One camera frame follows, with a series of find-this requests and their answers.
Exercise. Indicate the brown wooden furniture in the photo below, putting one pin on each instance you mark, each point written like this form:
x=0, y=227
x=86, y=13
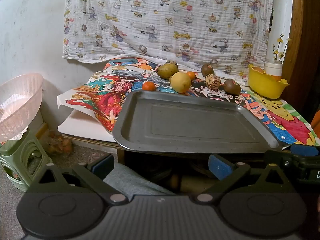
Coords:
x=305, y=42

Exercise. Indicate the pink plastic basket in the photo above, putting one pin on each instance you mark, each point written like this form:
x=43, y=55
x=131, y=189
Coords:
x=17, y=105

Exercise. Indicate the small orange tangerine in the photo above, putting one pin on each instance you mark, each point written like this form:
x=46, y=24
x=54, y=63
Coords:
x=191, y=75
x=149, y=86

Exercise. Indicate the colourful cartoon table cover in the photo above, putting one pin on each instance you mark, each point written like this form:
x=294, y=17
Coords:
x=80, y=127

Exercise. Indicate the brown kiwi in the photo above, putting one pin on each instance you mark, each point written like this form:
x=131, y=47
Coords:
x=207, y=70
x=232, y=87

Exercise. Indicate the clear bag of oranges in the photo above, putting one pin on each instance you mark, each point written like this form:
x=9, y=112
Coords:
x=58, y=142

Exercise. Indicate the yellow lemon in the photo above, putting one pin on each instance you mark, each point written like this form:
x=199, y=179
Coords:
x=180, y=82

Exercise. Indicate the yellow plastic bowl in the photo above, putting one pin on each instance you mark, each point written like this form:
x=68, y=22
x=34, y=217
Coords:
x=267, y=87

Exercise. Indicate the green-brown pear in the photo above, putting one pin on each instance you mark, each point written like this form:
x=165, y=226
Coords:
x=166, y=70

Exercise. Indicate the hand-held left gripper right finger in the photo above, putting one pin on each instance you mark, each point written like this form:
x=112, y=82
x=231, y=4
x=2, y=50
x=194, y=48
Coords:
x=221, y=167

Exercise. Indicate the grey metal tray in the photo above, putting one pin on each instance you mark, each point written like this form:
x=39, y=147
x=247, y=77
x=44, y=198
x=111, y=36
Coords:
x=192, y=127

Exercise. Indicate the white cartoon printed cloth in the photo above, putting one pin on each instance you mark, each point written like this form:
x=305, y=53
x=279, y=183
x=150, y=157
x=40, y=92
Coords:
x=150, y=17

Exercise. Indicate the grey trousers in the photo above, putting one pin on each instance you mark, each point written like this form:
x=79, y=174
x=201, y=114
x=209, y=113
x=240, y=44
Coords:
x=135, y=180

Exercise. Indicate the orange object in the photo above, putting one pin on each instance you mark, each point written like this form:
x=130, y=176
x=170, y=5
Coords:
x=316, y=130

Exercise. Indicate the green plastic stool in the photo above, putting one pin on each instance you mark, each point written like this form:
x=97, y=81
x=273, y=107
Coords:
x=15, y=162

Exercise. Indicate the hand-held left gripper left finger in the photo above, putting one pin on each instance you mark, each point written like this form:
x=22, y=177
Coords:
x=101, y=167

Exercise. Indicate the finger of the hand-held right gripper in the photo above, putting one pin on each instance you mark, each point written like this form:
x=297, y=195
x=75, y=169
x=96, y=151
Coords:
x=303, y=150
x=277, y=158

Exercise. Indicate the pale orange item in bowl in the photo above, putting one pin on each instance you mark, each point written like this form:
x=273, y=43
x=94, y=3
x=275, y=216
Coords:
x=258, y=69

